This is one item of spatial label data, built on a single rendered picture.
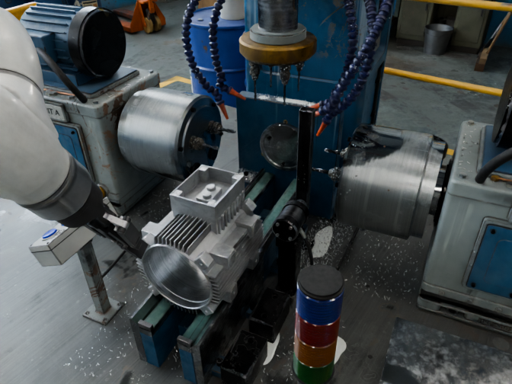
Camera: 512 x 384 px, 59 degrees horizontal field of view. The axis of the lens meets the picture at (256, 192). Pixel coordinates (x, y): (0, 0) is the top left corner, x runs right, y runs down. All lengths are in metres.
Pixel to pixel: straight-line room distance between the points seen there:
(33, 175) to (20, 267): 0.81
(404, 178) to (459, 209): 0.12
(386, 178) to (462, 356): 0.37
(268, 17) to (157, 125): 0.39
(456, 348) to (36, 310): 0.93
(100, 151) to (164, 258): 0.47
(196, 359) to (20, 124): 0.56
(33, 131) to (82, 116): 0.75
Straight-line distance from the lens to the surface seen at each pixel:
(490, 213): 0.97
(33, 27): 1.41
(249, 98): 1.25
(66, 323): 1.17
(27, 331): 1.19
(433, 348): 0.94
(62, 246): 0.95
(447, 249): 1.03
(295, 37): 1.04
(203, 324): 0.92
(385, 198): 0.99
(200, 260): 0.80
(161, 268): 0.96
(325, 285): 0.58
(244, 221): 0.90
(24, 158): 0.55
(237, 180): 0.89
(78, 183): 0.62
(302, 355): 0.66
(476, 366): 0.94
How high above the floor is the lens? 1.63
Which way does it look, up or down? 35 degrees down
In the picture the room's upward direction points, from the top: 1 degrees counter-clockwise
